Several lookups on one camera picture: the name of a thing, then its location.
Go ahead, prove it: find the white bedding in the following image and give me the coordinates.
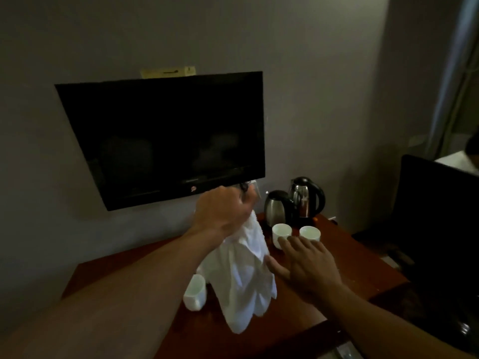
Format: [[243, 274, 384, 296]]
[[436, 151, 479, 176]]

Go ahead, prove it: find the person's right forearm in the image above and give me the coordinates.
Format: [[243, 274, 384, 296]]
[[321, 286, 476, 359]]

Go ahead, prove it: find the grey metal frame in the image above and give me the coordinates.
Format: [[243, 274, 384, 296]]
[[425, 0, 479, 160]]

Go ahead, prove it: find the black chair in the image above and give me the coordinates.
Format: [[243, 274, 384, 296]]
[[389, 155, 479, 333]]

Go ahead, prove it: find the black and steel kettle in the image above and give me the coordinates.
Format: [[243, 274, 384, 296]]
[[288, 177, 326, 225]]

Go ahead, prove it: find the person's left hand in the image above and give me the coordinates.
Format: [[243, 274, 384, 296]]
[[191, 185, 259, 238]]

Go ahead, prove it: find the black wall television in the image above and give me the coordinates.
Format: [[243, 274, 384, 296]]
[[55, 71, 265, 212]]

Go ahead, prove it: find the steel kettle with black lid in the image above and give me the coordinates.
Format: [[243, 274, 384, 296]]
[[263, 190, 296, 228]]

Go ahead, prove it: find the dark red wooden table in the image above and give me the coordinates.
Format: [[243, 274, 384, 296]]
[[61, 214, 409, 359]]

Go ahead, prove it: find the white ceramic cup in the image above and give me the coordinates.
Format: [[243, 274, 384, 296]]
[[299, 225, 321, 242], [272, 223, 293, 250], [182, 273, 207, 312]]

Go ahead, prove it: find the person's left forearm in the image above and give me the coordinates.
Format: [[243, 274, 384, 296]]
[[0, 227, 225, 359]]

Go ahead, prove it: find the person's right hand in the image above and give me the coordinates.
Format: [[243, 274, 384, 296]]
[[264, 235, 343, 305]]

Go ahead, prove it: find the pale yellow flat box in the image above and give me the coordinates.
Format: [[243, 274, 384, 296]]
[[140, 66, 197, 79]]

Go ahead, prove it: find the white cloth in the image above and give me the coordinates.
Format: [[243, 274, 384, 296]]
[[196, 211, 277, 335]]

